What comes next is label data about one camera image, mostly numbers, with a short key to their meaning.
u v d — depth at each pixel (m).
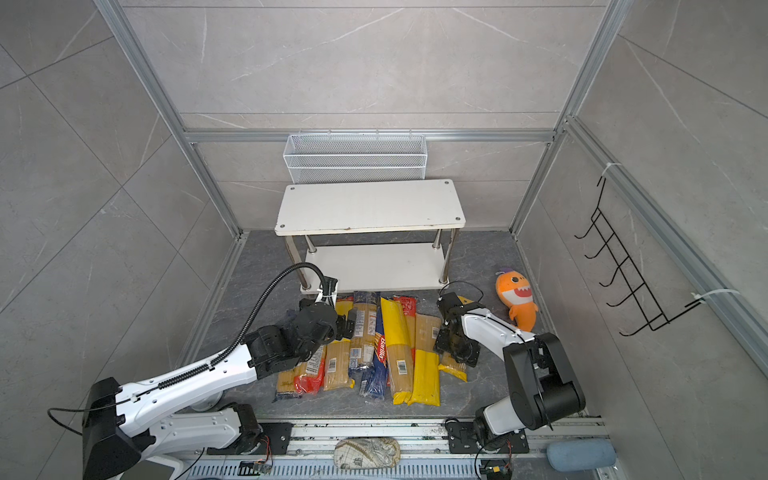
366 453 0.69
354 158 0.98
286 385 0.79
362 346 0.82
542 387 0.43
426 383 0.80
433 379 0.81
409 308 0.94
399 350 0.83
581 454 0.69
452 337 0.73
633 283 0.66
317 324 0.54
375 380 0.78
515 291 0.92
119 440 0.39
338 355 0.81
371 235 1.18
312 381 0.80
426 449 0.73
